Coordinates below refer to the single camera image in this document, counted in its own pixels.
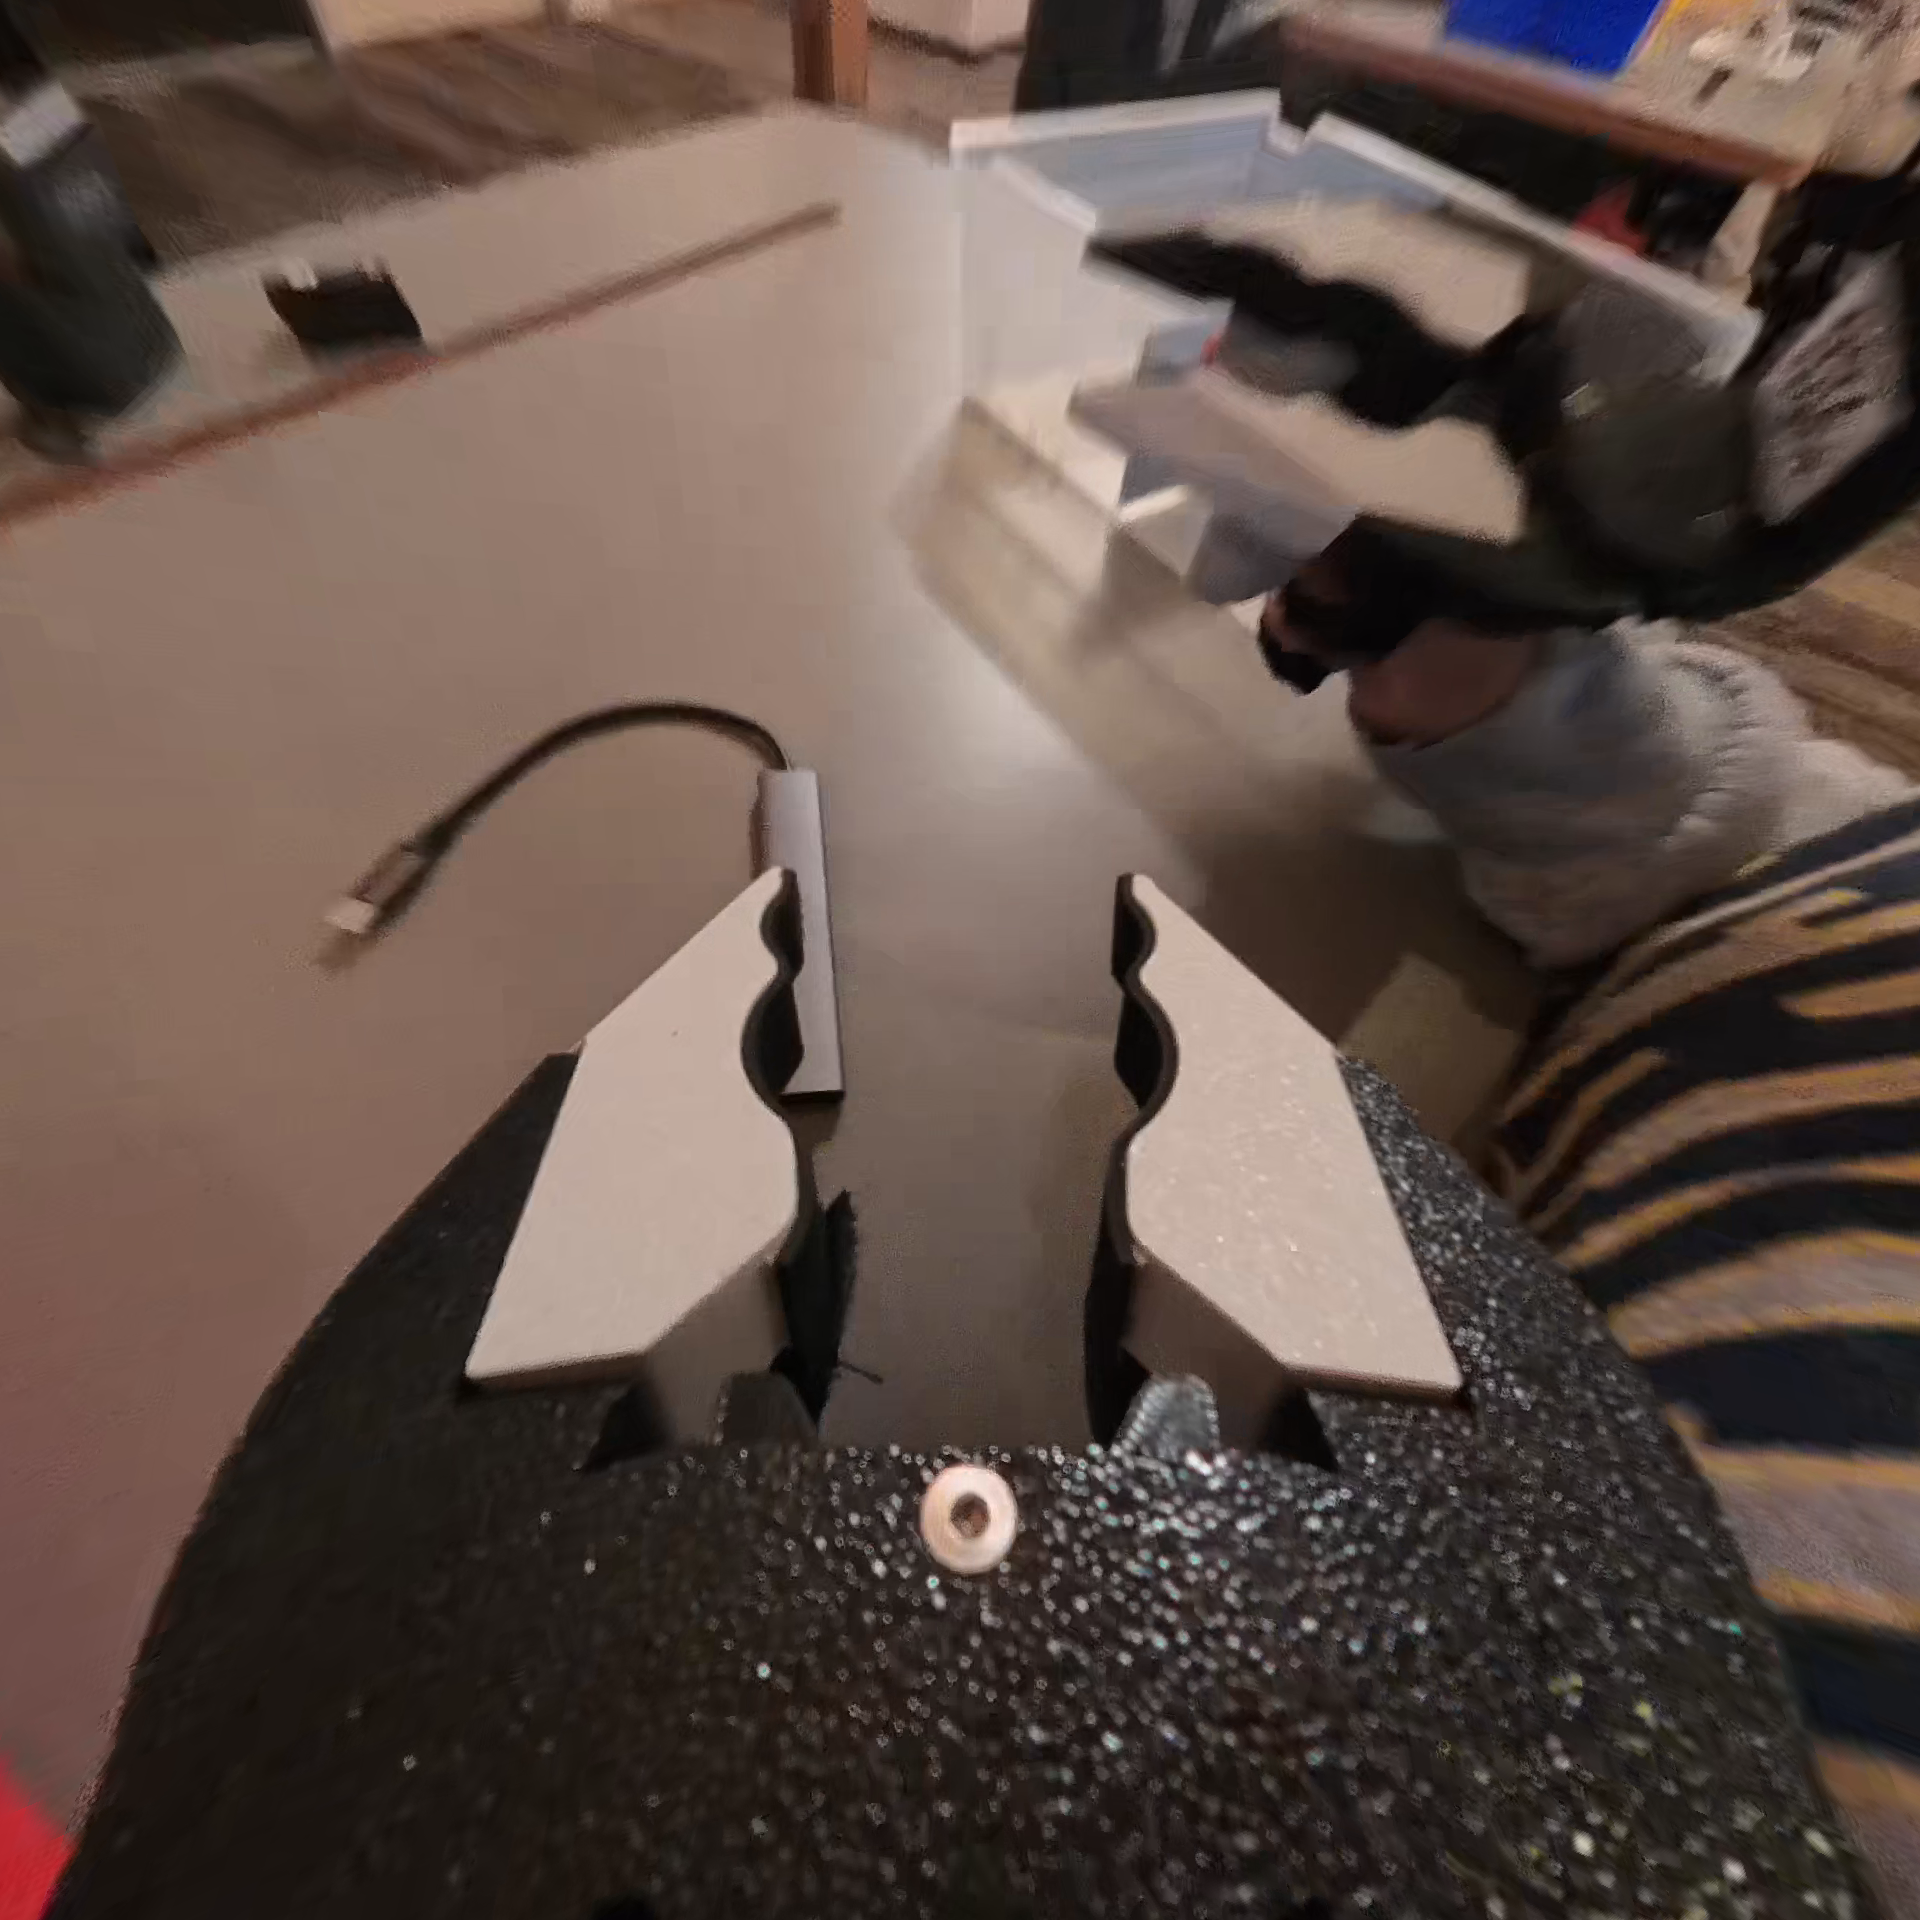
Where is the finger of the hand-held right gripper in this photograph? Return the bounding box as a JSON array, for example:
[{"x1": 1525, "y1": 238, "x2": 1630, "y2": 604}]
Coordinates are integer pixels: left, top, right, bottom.
[
  {"x1": 1075, "y1": 369, "x2": 1532, "y2": 601},
  {"x1": 1094, "y1": 201, "x2": 1567, "y2": 432}
]

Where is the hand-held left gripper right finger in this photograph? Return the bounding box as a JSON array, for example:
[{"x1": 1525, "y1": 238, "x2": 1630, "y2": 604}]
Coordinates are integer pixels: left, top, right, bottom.
[{"x1": 1083, "y1": 873, "x2": 1468, "y2": 1454}]

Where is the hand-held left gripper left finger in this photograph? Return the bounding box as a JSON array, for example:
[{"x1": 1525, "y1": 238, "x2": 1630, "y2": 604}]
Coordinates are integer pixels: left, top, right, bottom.
[{"x1": 462, "y1": 867, "x2": 860, "y2": 1444}]

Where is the black usb-c cable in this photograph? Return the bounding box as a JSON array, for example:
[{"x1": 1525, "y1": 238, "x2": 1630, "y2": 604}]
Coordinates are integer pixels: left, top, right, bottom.
[{"x1": 319, "y1": 699, "x2": 793, "y2": 976}]

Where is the person's right hand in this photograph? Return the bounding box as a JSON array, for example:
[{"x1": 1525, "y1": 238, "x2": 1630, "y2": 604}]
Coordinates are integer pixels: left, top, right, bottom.
[{"x1": 1350, "y1": 637, "x2": 1508, "y2": 747}]

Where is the wooden table with blue bin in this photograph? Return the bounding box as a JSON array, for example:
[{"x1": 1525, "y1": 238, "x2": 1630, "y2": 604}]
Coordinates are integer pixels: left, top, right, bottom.
[{"x1": 1280, "y1": 11, "x2": 1824, "y2": 185}]

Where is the large blue bin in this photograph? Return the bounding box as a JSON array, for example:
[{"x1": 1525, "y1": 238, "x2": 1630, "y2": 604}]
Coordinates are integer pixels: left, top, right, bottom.
[{"x1": 1440, "y1": 0, "x2": 1670, "y2": 77}]

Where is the white open box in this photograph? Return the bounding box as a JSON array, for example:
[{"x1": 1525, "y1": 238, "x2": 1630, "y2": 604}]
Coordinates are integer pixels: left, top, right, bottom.
[{"x1": 949, "y1": 86, "x2": 1759, "y2": 605}]

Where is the person's striped clothing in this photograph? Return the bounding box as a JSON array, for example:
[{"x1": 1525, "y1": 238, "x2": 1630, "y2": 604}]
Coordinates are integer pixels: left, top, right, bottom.
[{"x1": 1477, "y1": 796, "x2": 1920, "y2": 1870}]

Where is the red object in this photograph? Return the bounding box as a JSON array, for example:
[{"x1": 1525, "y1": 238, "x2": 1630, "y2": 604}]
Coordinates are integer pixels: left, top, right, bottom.
[{"x1": 0, "y1": 1755, "x2": 76, "y2": 1920}]

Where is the small black device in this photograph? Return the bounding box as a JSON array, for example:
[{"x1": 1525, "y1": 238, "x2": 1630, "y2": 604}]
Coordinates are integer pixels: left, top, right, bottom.
[{"x1": 260, "y1": 261, "x2": 424, "y2": 356}]

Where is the black blurred object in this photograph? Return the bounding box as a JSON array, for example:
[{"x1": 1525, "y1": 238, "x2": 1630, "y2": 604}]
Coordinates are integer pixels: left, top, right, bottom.
[{"x1": 0, "y1": 66, "x2": 184, "y2": 460}]

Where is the wooden post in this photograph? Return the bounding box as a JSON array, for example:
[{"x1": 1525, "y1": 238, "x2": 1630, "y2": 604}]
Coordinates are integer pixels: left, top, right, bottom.
[{"x1": 788, "y1": 0, "x2": 872, "y2": 110}]

